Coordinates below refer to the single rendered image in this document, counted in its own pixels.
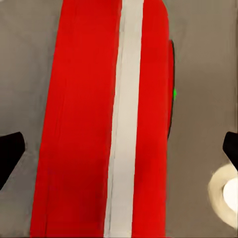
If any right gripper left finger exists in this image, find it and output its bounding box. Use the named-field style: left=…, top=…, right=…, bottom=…
left=0, top=132, right=25, bottom=191

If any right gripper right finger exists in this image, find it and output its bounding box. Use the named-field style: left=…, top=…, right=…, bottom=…
left=223, top=131, right=238, bottom=171

